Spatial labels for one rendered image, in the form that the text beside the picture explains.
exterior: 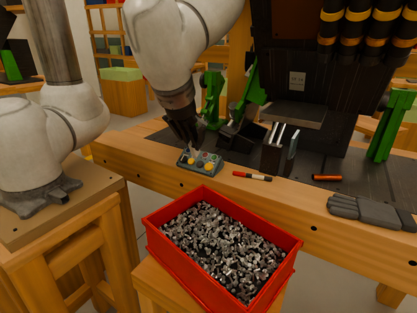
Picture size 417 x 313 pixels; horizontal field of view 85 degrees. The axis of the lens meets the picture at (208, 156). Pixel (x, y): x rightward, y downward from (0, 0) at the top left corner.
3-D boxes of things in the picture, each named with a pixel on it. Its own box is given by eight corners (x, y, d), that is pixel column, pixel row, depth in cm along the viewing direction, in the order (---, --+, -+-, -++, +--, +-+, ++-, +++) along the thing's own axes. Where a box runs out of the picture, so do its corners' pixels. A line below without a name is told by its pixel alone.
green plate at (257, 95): (256, 119, 84) (281, 61, 72) (236, 110, 86) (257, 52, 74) (265, 112, 93) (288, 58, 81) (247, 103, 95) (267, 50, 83)
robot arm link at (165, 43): (171, 101, 44) (213, 63, 49) (139, 16, 31) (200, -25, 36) (136, 83, 49) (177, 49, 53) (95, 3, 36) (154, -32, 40)
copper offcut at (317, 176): (313, 181, 75) (314, 176, 74) (310, 177, 77) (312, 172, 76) (340, 182, 75) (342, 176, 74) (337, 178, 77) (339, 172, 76)
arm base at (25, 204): (33, 226, 57) (25, 209, 54) (-14, 200, 65) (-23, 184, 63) (94, 187, 72) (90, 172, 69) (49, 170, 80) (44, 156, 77)
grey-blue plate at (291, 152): (288, 177, 77) (296, 139, 70) (282, 176, 78) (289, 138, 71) (293, 166, 84) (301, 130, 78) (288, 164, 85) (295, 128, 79)
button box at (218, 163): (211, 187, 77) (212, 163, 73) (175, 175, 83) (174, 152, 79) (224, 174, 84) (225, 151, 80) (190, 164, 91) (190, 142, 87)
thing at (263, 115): (318, 134, 58) (321, 122, 57) (257, 122, 65) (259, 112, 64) (331, 102, 88) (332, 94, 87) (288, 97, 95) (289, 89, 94)
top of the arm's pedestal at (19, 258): (8, 276, 53) (2, 264, 51) (-39, 222, 68) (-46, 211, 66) (121, 202, 78) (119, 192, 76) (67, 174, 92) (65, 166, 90)
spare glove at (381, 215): (403, 210, 63) (407, 204, 62) (417, 238, 54) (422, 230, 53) (324, 192, 70) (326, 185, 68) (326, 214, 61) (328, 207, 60)
